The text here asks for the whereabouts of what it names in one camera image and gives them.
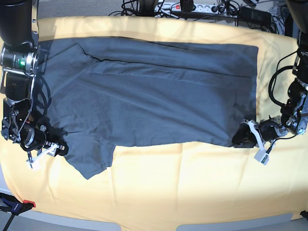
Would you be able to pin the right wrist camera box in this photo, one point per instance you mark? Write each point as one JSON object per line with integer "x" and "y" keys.
{"x": 33, "y": 165}

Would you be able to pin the white power strip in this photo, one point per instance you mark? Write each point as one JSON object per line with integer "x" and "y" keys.
{"x": 199, "y": 9}

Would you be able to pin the blue clamp with red pad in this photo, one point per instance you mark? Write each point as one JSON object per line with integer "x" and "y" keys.
{"x": 12, "y": 205}

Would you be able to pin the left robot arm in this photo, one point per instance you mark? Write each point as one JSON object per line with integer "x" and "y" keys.
{"x": 294, "y": 113}

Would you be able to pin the yellow table cloth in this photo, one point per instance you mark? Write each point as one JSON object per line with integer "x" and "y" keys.
{"x": 178, "y": 183}

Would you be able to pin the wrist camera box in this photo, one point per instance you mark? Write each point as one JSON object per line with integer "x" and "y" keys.
{"x": 262, "y": 157}
{"x": 33, "y": 165}

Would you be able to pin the black clamp at right edge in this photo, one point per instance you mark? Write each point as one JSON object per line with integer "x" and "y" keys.
{"x": 304, "y": 214}

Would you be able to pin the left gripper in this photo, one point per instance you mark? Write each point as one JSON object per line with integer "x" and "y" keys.
{"x": 269, "y": 130}

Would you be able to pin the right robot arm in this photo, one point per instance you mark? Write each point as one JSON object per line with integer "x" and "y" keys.
{"x": 19, "y": 60}

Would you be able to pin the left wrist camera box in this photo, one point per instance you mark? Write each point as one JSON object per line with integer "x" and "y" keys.
{"x": 262, "y": 157}

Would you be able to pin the blue-grey T-shirt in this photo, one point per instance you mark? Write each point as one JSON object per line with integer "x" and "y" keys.
{"x": 100, "y": 93}

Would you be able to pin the black power adapter brick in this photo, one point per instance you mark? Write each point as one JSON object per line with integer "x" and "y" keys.
{"x": 255, "y": 16}

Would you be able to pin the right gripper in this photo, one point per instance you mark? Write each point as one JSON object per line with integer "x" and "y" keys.
{"x": 44, "y": 140}

